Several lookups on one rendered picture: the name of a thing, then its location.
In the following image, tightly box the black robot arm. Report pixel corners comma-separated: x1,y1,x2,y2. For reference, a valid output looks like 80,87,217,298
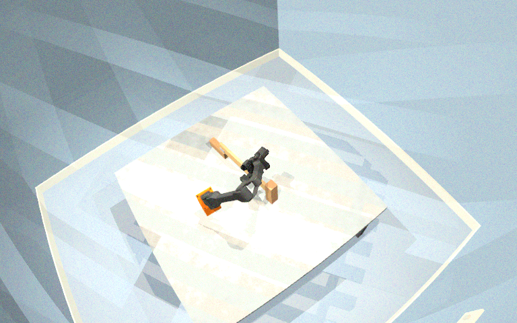
200,147,269,210

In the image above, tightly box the long wooden rail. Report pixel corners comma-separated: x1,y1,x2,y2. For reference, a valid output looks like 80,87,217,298
219,142,266,190

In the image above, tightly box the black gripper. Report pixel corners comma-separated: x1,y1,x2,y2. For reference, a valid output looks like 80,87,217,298
240,161,270,186

